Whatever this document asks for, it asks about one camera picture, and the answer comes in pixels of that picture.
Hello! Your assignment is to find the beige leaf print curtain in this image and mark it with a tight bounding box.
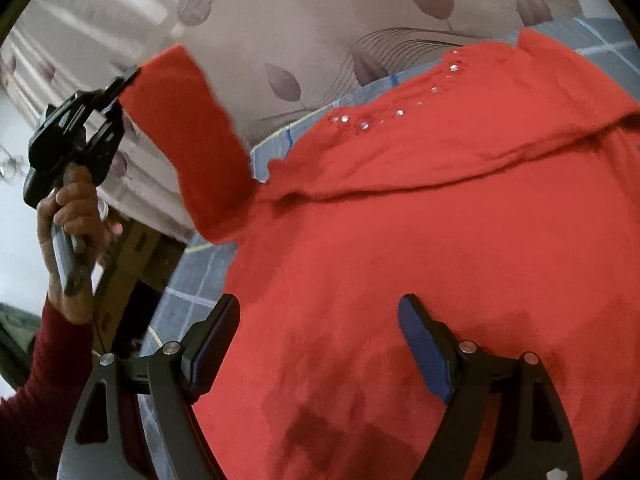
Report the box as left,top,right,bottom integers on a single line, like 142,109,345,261
0,0,586,241

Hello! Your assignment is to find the dark red sleeve forearm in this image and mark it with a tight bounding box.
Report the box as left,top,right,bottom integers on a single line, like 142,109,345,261
1,302,93,479

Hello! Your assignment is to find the brown wooden cabinet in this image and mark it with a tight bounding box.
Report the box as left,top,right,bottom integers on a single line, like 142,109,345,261
92,220,186,360

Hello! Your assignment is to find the person left hand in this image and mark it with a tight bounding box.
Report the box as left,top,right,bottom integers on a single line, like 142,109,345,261
36,162,109,325

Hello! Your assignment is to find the red knit sweater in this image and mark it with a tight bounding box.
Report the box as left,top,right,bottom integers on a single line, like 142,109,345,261
118,27,640,480

